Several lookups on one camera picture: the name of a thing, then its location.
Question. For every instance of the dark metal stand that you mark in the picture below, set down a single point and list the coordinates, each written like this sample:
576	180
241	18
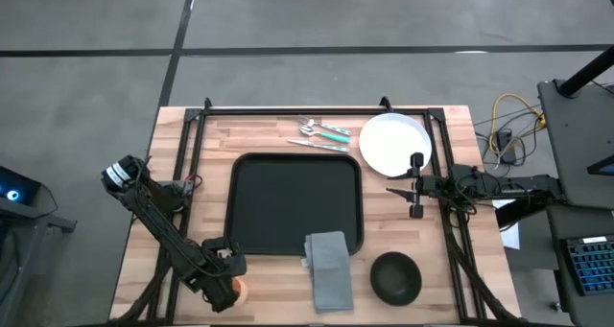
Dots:
29	217

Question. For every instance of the black power adapter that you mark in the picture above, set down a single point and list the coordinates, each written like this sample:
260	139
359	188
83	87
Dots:
504	140

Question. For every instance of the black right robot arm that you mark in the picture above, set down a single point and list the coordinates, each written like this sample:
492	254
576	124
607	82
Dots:
527	185

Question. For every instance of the black monitor with blue screen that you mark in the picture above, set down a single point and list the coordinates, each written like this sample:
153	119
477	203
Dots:
604	166

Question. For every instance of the black plastic tray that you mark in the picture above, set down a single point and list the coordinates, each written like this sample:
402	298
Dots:
288	202

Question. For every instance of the dark grey desk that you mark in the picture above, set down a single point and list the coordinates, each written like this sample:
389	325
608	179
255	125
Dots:
575	140

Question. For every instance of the black desk leg bar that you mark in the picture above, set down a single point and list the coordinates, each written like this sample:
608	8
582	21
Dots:
515	216

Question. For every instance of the black device with blue light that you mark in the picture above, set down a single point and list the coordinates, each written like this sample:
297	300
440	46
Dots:
19	185

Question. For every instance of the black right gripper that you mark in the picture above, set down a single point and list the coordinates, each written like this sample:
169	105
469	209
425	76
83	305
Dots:
417	185

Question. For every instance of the black aluminium table frame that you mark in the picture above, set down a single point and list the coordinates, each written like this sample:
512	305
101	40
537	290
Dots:
312	111

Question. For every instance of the grey napkin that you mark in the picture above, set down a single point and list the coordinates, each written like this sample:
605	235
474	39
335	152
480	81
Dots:
328	274

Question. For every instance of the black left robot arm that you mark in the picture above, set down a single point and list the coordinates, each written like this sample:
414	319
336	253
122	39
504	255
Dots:
158	219

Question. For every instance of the orange cup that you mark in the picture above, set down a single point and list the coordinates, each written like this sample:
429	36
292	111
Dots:
243	291

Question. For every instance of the white round plate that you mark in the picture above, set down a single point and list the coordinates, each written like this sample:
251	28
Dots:
388	142

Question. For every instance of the dark round bowl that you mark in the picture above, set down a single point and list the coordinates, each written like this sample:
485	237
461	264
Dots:
395	279

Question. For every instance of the backlit computer keyboard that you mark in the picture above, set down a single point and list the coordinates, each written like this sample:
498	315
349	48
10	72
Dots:
592	267

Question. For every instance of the black round pole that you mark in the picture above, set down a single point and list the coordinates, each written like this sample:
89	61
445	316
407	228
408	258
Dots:
587	70

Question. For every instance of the dark desk under keyboard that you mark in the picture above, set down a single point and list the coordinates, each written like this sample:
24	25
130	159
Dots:
575	221

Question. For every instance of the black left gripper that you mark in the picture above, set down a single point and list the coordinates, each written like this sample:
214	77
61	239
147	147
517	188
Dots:
225	264

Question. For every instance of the white paper sheet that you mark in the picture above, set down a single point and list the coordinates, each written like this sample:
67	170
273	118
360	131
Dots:
512	236

